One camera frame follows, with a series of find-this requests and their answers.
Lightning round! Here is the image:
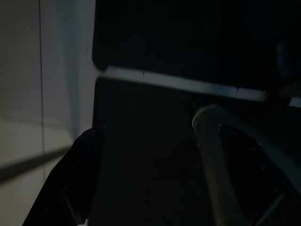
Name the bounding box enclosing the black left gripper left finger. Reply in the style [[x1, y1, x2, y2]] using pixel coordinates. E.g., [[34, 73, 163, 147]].
[[22, 124, 104, 226]]

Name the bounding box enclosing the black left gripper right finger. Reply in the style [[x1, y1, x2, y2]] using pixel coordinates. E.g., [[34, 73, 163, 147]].
[[217, 123, 301, 226]]

